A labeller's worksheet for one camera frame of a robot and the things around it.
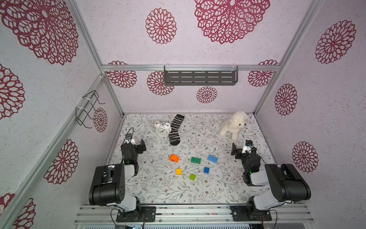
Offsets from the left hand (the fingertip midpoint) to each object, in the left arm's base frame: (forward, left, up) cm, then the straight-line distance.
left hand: (135, 141), depth 93 cm
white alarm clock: (+10, -17, -1) cm, 20 cm away
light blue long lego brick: (-10, -51, -7) cm, 52 cm away
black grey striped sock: (+10, -25, -9) cm, 28 cm away
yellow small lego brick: (-18, -29, -7) cm, 35 cm away
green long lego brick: (-10, -40, -8) cm, 42 cm away
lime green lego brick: (-21, -37, -7) cm, 43 cm away
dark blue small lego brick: (-17, -46, -7) cm, 49 cm away
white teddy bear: (+8, -66, +9) cm, 67 cm away
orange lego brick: (-8, -25, -8) cm, 28 cm away
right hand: (-3, -68, +2) cm, 68 cm away
